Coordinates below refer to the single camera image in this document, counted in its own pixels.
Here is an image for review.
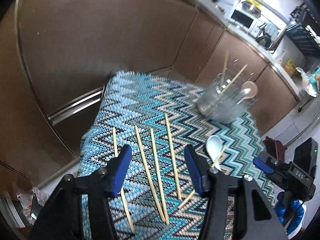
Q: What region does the bamboo chopstick two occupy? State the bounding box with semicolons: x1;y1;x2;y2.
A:
135;125;165;222

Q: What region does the blue gloved right hand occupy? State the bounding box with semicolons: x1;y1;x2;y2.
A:
274;192;306;239

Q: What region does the bamboo chopstick three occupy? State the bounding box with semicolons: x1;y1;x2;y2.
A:
150;128;169;225

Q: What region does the white microwave oven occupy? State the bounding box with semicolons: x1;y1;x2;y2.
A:
230;7;263;37

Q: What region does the zigzag blue knitted mat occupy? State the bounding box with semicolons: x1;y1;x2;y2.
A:
78;72;275;239

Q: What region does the black wall storage rack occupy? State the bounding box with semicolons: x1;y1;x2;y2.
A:
285;3;319;58

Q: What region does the clear glass utensil holder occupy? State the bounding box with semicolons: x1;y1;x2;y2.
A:
196;67;258;124

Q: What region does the bamboo chopstick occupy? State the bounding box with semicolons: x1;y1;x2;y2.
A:
220;64;248;95
220;50;229;87

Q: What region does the bamboo chopstick one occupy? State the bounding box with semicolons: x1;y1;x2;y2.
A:
112;127;135;233

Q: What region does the bamboo chopstick five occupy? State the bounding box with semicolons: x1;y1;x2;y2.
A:
178;146;226;209

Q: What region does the pink ceramic spoon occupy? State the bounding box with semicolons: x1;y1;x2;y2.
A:
241;81;258;99

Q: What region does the white ceramic spoon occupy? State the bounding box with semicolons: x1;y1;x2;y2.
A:
206;135;222;171

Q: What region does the bamboo chopstick four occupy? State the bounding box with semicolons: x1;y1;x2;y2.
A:
164;113;182;200

